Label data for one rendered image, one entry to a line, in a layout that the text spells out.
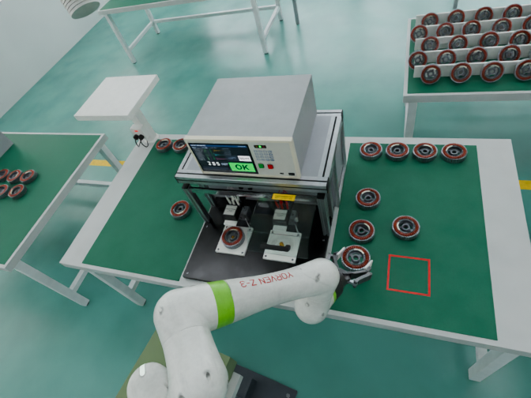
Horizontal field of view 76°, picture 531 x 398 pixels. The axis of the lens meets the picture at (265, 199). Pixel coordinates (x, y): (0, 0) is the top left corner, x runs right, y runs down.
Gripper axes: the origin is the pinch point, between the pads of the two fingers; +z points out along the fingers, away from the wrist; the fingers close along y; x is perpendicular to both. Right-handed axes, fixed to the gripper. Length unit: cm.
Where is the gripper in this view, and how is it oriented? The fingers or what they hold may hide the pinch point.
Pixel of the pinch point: (355, 258)
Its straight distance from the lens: 140.6
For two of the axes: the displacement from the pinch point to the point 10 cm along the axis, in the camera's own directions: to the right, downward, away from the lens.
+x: 1.0, -8.8, -4.6
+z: 6.0, -3.1, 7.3
